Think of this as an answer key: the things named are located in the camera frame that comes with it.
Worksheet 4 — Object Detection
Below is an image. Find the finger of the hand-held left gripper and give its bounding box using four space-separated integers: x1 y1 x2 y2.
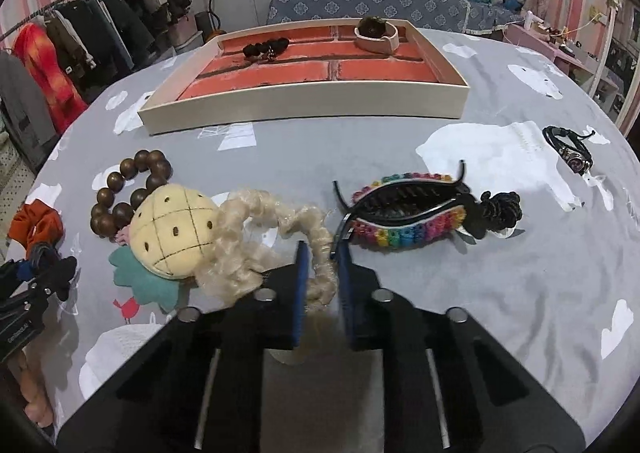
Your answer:
0 260 38 296
25 256 79 305

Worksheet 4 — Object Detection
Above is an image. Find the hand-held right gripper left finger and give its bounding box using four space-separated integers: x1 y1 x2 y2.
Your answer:
55 240 311 453

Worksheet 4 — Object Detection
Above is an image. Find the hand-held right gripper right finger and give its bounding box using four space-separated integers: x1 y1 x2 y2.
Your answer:
334 242 586 453

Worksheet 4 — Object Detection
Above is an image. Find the orange scrunchie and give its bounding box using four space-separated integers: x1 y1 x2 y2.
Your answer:
7 199 66 265

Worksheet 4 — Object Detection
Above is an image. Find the rainbow beaded hair claw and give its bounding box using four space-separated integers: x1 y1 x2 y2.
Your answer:
332 160 473 259

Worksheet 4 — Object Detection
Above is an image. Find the blonde braided hair band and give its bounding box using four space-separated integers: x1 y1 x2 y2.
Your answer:
192 188 338 309

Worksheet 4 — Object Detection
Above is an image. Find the brown wooden bead bracelet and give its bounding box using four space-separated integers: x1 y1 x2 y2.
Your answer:
90 150 173 236

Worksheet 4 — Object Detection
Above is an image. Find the pineapple plush hair accessory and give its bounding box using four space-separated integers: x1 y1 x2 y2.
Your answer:
109 186 221 310

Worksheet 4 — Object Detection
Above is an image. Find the black scrunchie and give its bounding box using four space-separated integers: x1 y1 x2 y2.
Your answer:
467 190 524 240

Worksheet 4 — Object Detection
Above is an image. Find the white tray with brick print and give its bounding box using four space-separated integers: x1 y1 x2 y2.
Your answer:
137 19 471 136

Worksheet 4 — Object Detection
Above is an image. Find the black leather bracelet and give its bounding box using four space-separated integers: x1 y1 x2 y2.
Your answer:
542 124 596 174

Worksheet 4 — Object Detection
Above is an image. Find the person's left hand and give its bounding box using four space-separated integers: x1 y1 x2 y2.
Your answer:
17 348 54 426

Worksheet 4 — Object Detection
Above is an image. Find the row of hanging clothes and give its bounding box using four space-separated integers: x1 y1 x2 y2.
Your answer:
0 0 198 174

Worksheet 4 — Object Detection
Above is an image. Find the pink storage box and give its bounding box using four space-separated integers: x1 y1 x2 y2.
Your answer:
167 13 206 54

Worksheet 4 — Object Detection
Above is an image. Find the dark brown hair piece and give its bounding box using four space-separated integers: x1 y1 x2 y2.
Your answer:
359 16 388 37

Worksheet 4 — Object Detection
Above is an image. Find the bed with blue patterned cover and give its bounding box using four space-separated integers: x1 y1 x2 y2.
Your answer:
265 0 526 36

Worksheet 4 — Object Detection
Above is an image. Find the pink desk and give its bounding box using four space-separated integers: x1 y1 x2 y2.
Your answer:
505 22 583 76

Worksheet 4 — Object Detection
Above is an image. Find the black hair tie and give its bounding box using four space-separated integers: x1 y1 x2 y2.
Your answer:
242 37 291 62

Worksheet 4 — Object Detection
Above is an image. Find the white mirror frame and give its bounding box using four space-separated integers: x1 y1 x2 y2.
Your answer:
592 0 640 134

